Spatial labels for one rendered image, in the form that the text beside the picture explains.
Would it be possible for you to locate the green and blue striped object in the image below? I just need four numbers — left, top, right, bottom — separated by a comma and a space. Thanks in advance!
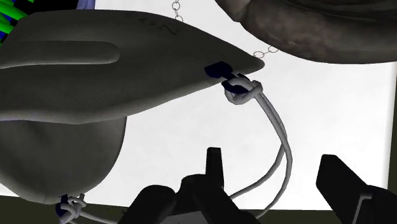
0, 0, 35, 47

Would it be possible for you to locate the pale blue object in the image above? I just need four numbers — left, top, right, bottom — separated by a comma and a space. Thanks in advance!
75, 0, 96, 10

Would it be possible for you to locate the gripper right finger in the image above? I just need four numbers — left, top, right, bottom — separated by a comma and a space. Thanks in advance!
316, 153, 397, 224

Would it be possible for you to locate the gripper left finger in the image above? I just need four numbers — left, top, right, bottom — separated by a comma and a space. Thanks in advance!
118, 146, 262, 224

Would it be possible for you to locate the grey cloth mask with cords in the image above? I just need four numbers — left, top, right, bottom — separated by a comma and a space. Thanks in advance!
0, 9, 293, 224

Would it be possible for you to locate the dark brown leather bag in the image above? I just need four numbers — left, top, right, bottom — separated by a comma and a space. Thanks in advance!
214, 0, 397, 65

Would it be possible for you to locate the thin silver chain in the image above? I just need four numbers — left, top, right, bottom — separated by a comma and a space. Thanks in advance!
171, 0, 280, 60

